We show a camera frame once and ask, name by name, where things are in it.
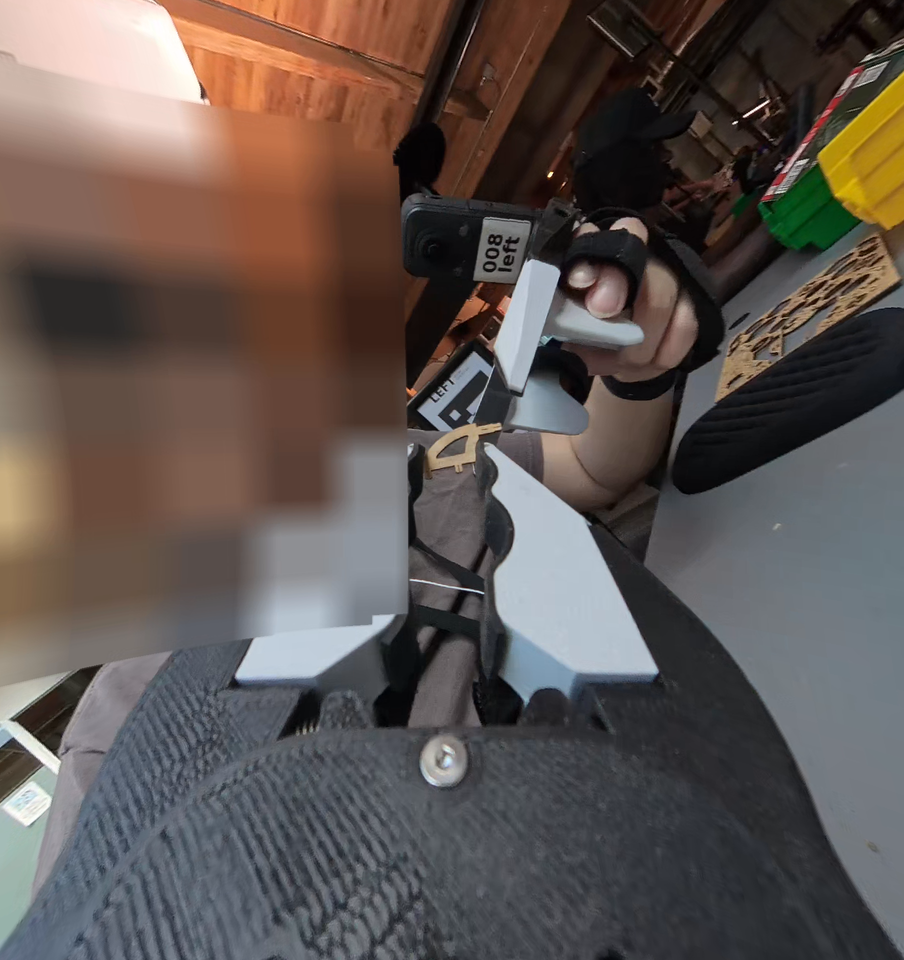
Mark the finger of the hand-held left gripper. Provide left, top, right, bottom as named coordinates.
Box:
left=493, top=257, right=563, bottom=396
left=508, top=373, right=590, bottom=436

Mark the white rounded box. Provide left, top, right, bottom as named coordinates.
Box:
left=0, top=0, right=202, bottom=102

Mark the black strap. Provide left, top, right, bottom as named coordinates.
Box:
left=414, top=606, right=491, bottom=650
left=410, top=541, right=491, bottom=597

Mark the green plastic bin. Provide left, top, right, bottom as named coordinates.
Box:
left=758, top=161, right=866, bottom=252

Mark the wooden part sheet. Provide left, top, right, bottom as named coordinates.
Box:
left=714, top=232, right=903, bottom=402

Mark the person's left forearm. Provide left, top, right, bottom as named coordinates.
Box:
left=564, top=375, right=686, bottom=515

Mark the yellow plastic bin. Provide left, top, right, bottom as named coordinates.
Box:
left=818, top=52, right=904, bottom=230

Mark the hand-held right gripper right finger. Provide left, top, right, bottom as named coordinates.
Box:
left=476, top=442, right=661, bottom=710

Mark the black quilted wrist rest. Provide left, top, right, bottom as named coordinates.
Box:
left=671, top=306, right=904, bottom=496

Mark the person's left hand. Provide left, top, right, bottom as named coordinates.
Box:
left=564, top=213, right=727, bottom=402

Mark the curved wooden model part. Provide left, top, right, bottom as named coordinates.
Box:
left=422, top=422, right=503, bottom=477

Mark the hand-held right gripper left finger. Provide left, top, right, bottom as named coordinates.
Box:
left=233, top=613, right=410, bottom=695

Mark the person's grey clothing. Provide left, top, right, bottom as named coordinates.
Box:
left=47, top=429, right=599, bottom=849

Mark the dark green cardboard box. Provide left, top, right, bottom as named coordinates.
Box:
left=759, top=37, right=904, bottom=204

